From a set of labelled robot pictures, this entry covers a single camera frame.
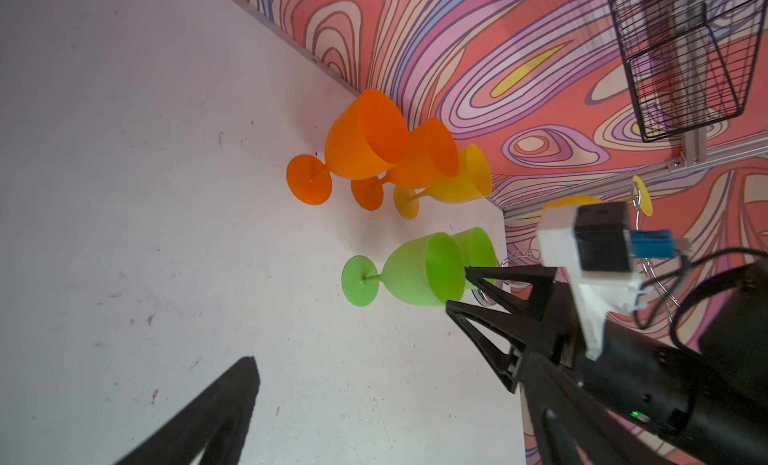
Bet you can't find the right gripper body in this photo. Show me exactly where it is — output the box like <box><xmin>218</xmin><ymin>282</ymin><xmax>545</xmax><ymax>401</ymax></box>
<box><xmin>517</xmin><ymin>280</ymin><xmax>586</xmax><ymax>392</ymax></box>

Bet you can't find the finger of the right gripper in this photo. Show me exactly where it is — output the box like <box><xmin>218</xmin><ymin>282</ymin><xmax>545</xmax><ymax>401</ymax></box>
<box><xmin>445</xmin><ymin>301</ymin><xmax>539</xmax><ymax>394</ymax></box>
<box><xmin>465</xmin><ymin>265</ymin><xmax>557</xmax><ymax>321</ymax></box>

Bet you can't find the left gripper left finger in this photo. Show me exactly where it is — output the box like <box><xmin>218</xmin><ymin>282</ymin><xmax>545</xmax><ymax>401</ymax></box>
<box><xmin>119</xmin><ymin>356</ymin><xmax>260</xmax><ymax>464</ymax></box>

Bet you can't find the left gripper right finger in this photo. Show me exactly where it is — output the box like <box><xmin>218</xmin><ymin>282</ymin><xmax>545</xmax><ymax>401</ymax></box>
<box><xmin>521</xmin><ymin>353</ymin><xmax>668</xmax><ymax>464</ymax></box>

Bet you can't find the green wine glass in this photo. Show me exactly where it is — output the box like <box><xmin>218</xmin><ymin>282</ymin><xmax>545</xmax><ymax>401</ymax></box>
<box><xmin>449</xmin><ymin>227</ymin><xmax>498</xmax><ymax>298</ymax></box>
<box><xmin>341</xmin><ymin>232</ymin><xmax>466</xmax><ymax>307</ymax></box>

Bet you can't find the yellow wine glass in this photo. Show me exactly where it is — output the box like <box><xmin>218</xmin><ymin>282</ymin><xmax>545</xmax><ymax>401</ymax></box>
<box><xmin>543</xmin><ymin>175</ymin><xmax>654</xmax><ymax>217</ymax></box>
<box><xmin>393</xmin><ymin>144</ymin><xmax>492</xmax><ymax>220</ymax></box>

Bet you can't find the orange wine glass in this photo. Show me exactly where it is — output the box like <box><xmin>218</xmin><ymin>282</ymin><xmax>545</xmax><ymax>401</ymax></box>
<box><xmin>351</xmin><ymin>118</ymin><xmax>459</xmax><ymax>219</ymax></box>
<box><xmin>286</xmin><ymin>89</ymin><xmax>409</xmax><ymax>205</ymax></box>

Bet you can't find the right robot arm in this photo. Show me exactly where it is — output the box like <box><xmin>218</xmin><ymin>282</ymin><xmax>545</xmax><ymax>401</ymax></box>
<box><xmin>446</xmin><ymin>261</ymin><xmax>767</xmax><ymax>464</ymax></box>

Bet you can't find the chrome wine glass rack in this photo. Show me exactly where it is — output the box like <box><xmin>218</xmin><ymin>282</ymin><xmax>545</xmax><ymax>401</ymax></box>
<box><xmin>473</xmin><ymin>182</ymin><xmax>685</xmax><ymax>334</ymax></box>

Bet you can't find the back black wire basket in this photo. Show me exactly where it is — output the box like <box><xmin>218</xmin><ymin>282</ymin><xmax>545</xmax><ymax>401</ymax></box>
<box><xmin>607</xmin><ymin>0</ymin><xmax>767</xmax><ymax>142</ymax></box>

